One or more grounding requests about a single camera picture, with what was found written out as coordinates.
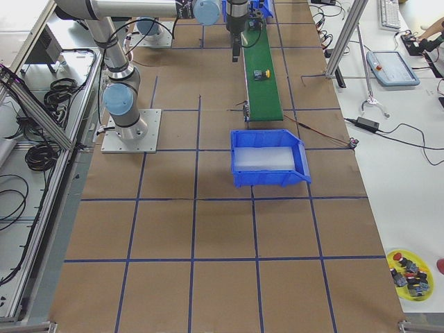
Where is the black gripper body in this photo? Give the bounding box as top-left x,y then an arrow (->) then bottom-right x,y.
226,0 -> 248,34

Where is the yellow push button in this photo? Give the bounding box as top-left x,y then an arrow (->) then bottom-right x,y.
253,69 -> 271,80

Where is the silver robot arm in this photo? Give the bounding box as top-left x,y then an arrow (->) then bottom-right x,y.
56,1 -> 223,143
135,17 -> 171,38

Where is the yellow plate of buttons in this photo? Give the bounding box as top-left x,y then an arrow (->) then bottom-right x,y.
386,249 -> 434,302

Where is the left blue plastic bin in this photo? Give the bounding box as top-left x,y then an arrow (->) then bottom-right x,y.
250,0 -> 274,18

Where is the blue plastic bin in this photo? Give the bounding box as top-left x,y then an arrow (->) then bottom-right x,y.
230,129 -> 311,187
250,0 -> 274,18

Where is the green conveyor belt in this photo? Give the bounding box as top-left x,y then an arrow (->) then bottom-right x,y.
241,13 -> 283,122

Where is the white foam pad right bin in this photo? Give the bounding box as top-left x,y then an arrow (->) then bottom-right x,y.
232,146 -> 296,171

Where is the right blue plastic bin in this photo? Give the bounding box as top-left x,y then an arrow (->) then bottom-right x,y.
230,129 -> 311,187

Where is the grabber reaching tool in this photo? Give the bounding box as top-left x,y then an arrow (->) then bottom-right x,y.
356,23 -> 390,119

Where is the white keyboard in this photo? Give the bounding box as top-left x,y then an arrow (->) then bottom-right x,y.
377,0 -> 401,31

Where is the teach pendant tablet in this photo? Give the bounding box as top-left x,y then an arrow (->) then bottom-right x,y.
366,51 -> 420,87

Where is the black power adapter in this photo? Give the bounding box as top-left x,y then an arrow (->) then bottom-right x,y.
355,117 -> 379,133

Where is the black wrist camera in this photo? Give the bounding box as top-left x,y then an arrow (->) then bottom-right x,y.
248,1 -> 264,20

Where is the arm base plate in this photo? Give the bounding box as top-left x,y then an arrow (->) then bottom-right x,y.
129,21 -> 173,49
101,109 -> 162,153

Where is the aluminium frame post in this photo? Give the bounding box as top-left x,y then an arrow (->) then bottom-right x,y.
325,0 -> 368,78

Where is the red black conveyor wire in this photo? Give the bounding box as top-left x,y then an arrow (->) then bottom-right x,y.
282,115 -> 358,149

